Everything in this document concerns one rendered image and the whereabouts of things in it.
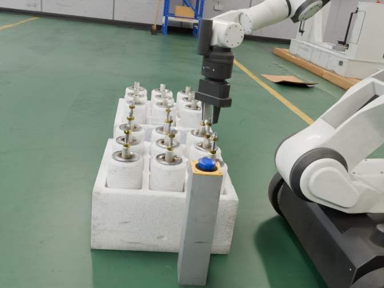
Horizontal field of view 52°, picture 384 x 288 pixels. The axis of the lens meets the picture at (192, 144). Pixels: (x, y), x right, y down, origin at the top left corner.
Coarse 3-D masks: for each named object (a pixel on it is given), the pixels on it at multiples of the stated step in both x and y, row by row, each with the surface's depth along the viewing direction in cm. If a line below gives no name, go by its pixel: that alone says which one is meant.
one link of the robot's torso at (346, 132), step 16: (368, 80) 99; (352, 96) 99; (368, 96) 99; (336, 112) 100; (352, 112) 100; (368, 112) 90; (320, 128) 97; (336, 128) 101; (352, 128) 91; (368, 128) 92; (288, 144) 100; (304, 144) 95; (320, 144) 92; (336, 144) 93; (352, 144) 93; (368, 144) 94; (288, 160) 96; (304, 160) 91; (336, 160) 91; (352, 160) 95; (288, 176) 95
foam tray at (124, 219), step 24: (144, 144) 136; (144, 168) 118; (96, 192) 102; (120, 192) 103; (144, 192) 104; (168, 192) 106; (96, 216) 104; (120, 216) 105; (144, 216) 105; (168, 216) 106; (96, 240) 107; (120, 240) 108; (144, 240) 108; (168, 240) 109; (216, 240) 110
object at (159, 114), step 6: (156, 108) 156; (162, 108) 155; (174, 108) 157; (156, 114) 156; (162, 114) 155; (174, 114) 158; (156, 120) 157; (162, 120) 156; (174, 120) 160; (174, 126) 162
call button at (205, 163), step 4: (200, 160) 91; (204, 160) 91; (208, 160) 91; (212, 160) 91; (200, 164) 90; (204, 164) 89; (208, 164) 89; (212, 164) 89; (204, 168) 90; (208, 168) 90; (212, 168) 90
